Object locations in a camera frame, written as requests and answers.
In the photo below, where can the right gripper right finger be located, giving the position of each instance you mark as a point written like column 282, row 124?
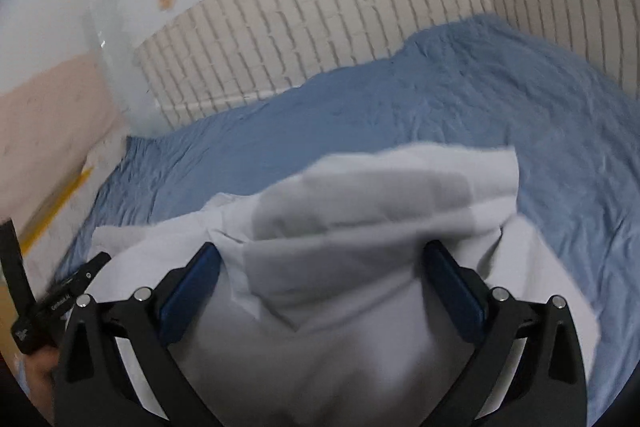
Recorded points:
column 526, row 367

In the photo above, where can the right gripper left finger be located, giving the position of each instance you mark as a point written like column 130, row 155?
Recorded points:
column 116, row 368

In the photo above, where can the light grey puffer jacket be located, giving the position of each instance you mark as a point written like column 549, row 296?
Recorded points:
column 319, row 316

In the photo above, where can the yellow tape strip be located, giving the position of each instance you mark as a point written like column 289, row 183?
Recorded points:
column 50, row 210

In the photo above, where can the blue bed quilt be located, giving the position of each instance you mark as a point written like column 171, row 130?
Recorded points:
column 477, row 83

